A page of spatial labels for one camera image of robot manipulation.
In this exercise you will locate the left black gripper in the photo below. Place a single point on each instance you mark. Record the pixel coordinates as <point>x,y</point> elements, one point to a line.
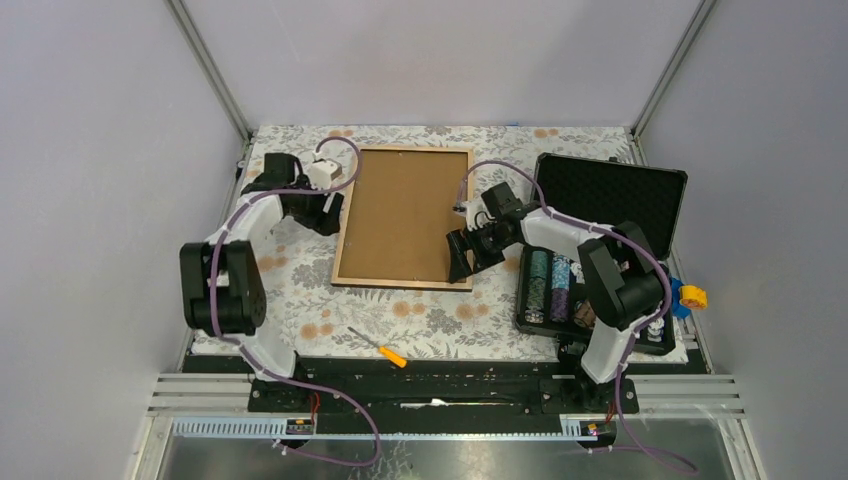
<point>324,221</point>

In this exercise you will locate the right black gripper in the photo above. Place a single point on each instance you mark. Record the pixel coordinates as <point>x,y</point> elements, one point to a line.
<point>459,265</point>

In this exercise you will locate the black picture frame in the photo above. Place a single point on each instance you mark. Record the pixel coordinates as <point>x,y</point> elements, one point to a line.
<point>396,216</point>

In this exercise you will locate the orange handled screwdriver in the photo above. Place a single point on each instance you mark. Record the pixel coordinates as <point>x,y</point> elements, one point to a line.
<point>396,359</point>

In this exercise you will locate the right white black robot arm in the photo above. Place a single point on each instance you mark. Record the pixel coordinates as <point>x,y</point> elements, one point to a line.
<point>623,281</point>

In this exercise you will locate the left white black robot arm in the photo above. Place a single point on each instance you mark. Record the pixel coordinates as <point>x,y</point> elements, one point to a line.
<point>222,290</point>

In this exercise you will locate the black poker chip case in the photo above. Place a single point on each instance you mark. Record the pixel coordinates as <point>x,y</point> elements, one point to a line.
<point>551,289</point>

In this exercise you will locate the yellow blue tape dispenser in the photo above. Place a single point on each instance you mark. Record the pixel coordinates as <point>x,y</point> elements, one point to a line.
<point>686,298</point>

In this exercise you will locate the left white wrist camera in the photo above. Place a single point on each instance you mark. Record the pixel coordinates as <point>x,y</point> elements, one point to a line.
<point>325,174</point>

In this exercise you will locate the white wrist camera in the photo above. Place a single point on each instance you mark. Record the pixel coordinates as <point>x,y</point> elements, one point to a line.
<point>325,174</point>
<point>474,212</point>

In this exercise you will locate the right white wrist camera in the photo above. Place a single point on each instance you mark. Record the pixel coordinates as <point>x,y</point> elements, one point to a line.
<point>474,212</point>

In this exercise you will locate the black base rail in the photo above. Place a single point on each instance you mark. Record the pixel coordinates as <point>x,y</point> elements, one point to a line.
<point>426,397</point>

